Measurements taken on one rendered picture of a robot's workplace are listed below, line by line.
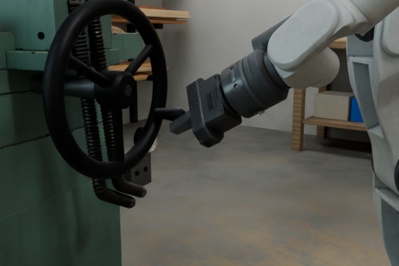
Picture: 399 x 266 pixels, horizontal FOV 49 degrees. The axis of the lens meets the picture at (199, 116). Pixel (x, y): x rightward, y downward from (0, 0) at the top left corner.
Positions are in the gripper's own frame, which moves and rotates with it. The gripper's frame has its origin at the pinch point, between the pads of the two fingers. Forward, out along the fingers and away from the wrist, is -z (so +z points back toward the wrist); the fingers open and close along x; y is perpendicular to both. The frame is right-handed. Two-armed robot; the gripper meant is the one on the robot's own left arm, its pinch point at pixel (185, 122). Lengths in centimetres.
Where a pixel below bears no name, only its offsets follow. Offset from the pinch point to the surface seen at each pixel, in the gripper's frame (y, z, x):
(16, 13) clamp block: 25.9, -11.8, 16.9
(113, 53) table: 8.6, -7.9, 15.8
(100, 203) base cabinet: -8.4, -32.7, -1.6
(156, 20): -172, -147, 249
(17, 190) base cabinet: 13.7, -28.1, -5.4
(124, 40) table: -1.3, -14.9, 30.0
